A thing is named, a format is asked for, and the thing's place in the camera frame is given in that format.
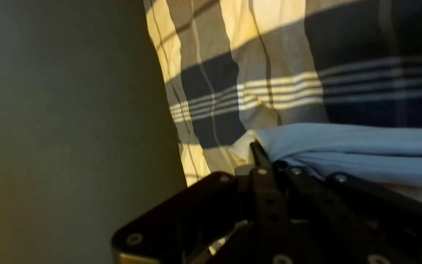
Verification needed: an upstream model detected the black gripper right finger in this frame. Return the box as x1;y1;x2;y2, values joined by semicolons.
271;162;422;264

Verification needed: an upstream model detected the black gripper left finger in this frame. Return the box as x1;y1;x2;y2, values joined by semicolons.
110;139;277;264

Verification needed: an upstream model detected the gray bed sheet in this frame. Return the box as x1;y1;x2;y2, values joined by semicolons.
242;121;422;190

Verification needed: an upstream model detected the plaid checkered bed comforter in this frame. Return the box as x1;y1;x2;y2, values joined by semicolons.
142;0;422;217

